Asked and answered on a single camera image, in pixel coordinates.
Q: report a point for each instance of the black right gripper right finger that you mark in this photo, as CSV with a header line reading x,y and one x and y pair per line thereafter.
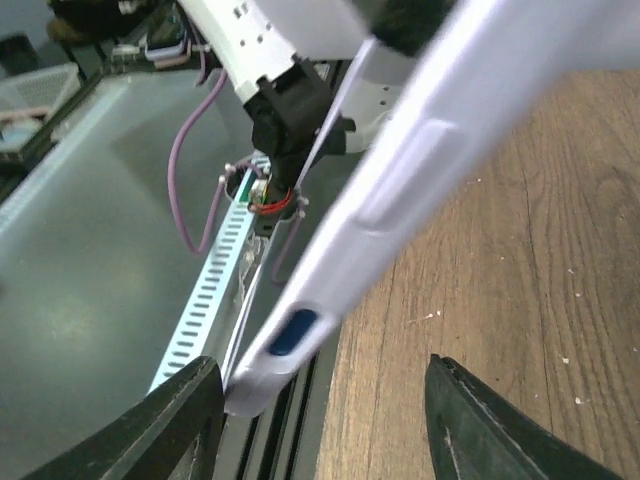
x,y
474,433

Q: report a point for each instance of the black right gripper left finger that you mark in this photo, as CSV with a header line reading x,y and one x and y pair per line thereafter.
x,y
173,433

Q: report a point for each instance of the lilac phone case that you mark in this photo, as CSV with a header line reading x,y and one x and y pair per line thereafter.
x,y
480,66

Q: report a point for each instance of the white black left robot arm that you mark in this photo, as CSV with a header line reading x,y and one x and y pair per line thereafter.
x,y
292,68

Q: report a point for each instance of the grey metal front plate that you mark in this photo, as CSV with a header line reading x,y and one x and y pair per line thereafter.
x,y
94,274

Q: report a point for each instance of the light blue slotted cable duct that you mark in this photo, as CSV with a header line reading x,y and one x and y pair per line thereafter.
x,y
214,316

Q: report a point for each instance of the black front mounting rail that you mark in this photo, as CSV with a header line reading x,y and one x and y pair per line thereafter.
x,y
284,441

